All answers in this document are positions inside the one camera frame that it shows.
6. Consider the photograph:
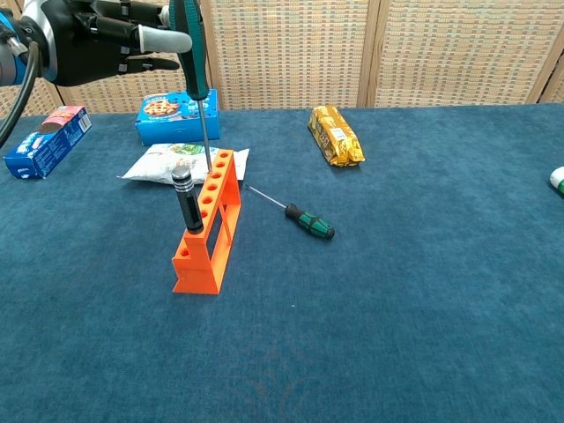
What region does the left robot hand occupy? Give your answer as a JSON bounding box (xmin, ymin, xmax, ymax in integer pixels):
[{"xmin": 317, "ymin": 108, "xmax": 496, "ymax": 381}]
[{"xmin": 21, "ymin": 0, "xmax": 194, "ymax": 88}]

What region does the white green bottle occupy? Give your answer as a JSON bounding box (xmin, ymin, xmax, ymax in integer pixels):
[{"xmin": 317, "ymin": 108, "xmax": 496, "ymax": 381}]
[{"xmin": 548, "ymin": 167, "xmax": 564, "ymax": 197}]

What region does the teal black handle screwdriver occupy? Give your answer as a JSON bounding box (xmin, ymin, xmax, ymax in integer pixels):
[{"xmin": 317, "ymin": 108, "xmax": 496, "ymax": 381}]
[{"xmin": 169, "ymin": 0, "xmax": 213, "ymax": 174}]

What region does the blue Oreo cookie box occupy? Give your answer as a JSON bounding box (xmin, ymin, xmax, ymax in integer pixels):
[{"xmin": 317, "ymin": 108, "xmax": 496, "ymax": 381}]
[{"xmin": 3, "ymin": 105, "xmax": 93, "ymax": 181}]

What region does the orange bit holder block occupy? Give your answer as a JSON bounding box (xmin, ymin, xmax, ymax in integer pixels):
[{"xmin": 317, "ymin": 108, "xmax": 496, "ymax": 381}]
[{"xmin": 171, "ymin": 149, "xmax": 243, "ymax": 296}]

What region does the green black handle screwdriver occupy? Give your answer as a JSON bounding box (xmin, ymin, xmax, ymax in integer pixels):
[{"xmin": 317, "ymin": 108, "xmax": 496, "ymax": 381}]
[{"xmin": 243, "ymin": 183, "xmax": 336, "ymax": 241}]

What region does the blue chocolate chip cookie box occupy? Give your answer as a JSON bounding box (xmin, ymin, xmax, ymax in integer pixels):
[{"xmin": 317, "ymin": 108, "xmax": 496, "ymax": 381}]
[{"xmin": 135, "ymin": 88, "xmax": 222, "ymax": 147}]

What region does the gold foil snack package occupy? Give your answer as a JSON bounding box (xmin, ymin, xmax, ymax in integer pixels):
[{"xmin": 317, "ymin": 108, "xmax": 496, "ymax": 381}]
[{"xmin": 308, "ymin": 105, "xmax": 366, "ymax": 167}]

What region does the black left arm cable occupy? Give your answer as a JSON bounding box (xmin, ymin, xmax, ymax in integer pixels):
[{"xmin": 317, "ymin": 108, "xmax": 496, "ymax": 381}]
[{"xmin": 0, "ymin": 39, "xmax": 41, "ymax": 149}]

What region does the woven folding screen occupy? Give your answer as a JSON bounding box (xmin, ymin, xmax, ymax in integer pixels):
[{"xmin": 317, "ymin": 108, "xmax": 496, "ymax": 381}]
[{"xmin": 0, "ymin": 0, "xmax": 564, "ymax": 119}]

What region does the white snack bag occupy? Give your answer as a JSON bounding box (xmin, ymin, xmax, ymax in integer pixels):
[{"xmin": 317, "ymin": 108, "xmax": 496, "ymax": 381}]
[{"xmin": 116, "ymin": 143, "xmax": 251, "ymax": 187}]

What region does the blue table mat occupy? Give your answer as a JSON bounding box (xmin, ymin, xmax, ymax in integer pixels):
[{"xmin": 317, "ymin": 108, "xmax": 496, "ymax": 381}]
[{"xmin": 0, "ymin": 103, "xmax": 564, "ymax": 423}]

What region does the black silver-tipped tool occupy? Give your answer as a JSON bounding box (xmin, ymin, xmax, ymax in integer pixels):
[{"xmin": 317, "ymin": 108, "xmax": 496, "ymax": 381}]
[{"xmin": 171, "ymin": 166, "xmax": 204, "ymax": 234}]

